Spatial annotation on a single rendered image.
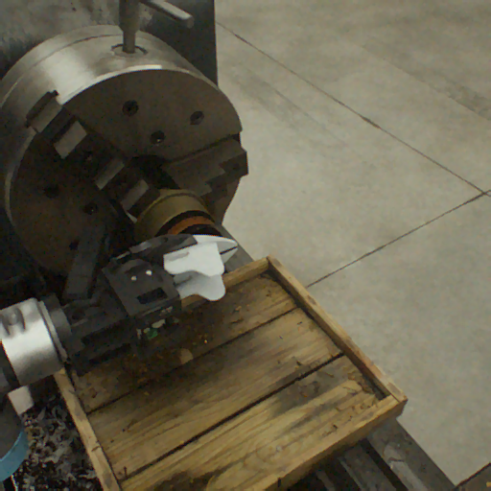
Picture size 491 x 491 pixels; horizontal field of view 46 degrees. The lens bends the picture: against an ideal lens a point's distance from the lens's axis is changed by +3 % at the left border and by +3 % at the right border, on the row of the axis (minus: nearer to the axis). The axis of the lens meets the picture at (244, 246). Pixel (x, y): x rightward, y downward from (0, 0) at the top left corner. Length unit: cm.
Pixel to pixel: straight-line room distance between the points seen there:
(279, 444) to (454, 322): 142
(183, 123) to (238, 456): 41
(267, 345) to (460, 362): 125
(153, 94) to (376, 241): 170
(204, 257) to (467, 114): 265
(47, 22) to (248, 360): 50
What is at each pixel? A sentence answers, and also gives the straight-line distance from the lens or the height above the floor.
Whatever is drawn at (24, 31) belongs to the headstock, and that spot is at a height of 123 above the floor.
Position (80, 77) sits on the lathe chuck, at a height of 123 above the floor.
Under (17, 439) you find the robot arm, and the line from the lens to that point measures 67.
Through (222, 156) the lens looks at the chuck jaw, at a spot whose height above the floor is 111.
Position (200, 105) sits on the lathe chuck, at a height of 117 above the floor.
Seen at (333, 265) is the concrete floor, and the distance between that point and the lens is 217.
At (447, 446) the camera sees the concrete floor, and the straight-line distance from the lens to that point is 181.
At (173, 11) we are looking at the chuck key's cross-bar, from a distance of 63.
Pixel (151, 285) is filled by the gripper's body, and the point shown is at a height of 111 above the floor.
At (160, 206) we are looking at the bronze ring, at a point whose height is 112.
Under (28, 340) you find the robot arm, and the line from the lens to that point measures 56.
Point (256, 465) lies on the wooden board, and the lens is 72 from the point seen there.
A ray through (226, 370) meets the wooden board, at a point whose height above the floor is 89.
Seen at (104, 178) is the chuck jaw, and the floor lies 115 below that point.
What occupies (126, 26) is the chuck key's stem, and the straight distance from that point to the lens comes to 69.
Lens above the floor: 153
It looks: 44 degrees down
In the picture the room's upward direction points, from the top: straight up
